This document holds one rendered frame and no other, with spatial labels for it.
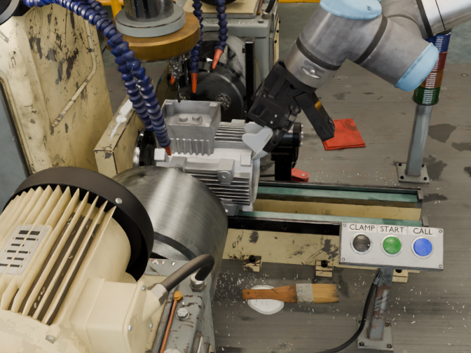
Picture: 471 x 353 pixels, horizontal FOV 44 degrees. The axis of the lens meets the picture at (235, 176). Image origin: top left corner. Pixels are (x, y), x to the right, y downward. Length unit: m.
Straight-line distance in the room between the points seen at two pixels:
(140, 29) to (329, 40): 0.33
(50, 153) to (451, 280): 0.88
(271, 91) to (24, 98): 0.44
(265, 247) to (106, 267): 0.70
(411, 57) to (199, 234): 0.45
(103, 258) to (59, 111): 0.60
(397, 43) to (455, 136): 0.86
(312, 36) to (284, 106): 0.15
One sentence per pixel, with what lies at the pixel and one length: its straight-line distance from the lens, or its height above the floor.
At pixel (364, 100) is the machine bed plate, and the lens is 1.96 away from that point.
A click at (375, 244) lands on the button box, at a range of 1.01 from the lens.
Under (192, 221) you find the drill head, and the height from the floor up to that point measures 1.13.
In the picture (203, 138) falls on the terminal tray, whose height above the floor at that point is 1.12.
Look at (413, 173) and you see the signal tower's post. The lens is 1.62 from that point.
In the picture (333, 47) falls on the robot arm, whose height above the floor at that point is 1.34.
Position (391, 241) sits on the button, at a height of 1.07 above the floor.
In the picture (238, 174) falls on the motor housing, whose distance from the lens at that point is 1.17.
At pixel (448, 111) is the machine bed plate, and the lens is 1.95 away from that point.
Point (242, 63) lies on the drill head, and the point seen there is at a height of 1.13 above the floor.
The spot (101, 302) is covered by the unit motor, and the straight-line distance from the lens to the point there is 0.60.
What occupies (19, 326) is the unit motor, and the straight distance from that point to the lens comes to 0.56.
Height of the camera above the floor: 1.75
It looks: 37 degrees down
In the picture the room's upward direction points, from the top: 3 degrees counter-clockwise
